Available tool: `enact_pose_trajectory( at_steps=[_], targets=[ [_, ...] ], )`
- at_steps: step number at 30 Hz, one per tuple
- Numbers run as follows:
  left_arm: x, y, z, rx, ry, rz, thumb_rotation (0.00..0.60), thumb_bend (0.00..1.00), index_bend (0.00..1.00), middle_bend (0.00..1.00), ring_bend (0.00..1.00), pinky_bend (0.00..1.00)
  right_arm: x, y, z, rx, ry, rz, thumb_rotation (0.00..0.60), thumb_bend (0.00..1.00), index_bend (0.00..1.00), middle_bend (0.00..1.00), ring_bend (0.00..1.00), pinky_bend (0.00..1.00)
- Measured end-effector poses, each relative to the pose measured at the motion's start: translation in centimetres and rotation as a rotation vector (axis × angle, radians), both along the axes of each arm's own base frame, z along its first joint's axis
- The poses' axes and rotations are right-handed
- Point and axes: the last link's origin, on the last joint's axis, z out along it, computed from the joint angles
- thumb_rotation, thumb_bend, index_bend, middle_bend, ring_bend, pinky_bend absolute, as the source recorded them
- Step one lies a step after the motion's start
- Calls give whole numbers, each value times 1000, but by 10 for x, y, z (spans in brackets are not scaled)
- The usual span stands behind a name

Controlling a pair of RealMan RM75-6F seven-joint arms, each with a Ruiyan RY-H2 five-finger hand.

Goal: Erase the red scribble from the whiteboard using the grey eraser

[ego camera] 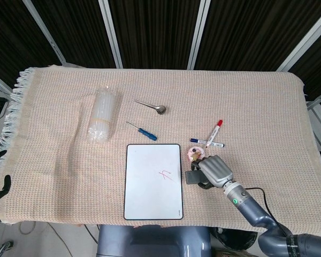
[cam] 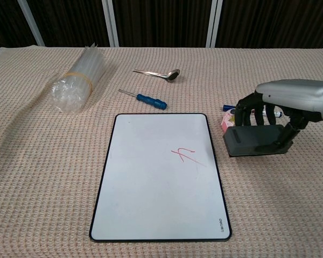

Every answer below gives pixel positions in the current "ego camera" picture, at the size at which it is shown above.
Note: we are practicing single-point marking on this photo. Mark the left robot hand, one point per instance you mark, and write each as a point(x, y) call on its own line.
point(7, 183)

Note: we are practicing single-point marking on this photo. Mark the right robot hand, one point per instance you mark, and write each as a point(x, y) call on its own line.
point(215, 168)

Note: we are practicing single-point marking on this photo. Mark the dark grey board eraser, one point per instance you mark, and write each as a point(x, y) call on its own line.
point(191, 177)

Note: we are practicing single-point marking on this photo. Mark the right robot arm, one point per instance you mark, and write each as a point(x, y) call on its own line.
point(248, 206)

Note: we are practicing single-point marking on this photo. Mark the blue cap marker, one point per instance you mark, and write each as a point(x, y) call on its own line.
point(199, 140)

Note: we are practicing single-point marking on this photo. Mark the red cap marker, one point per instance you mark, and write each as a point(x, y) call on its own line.
point(214, 133)

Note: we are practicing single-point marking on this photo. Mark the white whiteboard black frame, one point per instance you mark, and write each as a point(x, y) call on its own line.
point(149, 192)

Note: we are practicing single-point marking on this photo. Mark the pink toy donut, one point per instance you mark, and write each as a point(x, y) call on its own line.
point(200, 152)

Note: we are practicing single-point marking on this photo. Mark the beige waffle-weave tablecloth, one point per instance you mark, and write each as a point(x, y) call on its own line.
point(56, 174)

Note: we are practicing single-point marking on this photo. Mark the black round bin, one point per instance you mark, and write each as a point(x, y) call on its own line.
point(238, 239)

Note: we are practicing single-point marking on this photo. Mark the metal spoon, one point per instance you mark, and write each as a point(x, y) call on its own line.
point(161, 109)

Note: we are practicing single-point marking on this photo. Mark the blue-grey robot torso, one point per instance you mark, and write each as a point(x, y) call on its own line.
point(149, 243)

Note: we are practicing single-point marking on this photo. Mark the yellow rubber band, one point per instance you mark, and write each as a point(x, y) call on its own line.
point(99, 119)

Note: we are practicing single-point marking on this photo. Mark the bundle of clear plastic sticks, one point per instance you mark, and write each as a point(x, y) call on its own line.
point(100, 107)

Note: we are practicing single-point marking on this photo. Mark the white partition frame post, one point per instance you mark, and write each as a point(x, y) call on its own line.
point(45, 32)
point(199, 32)
point(305, 42)
point(111, 32)

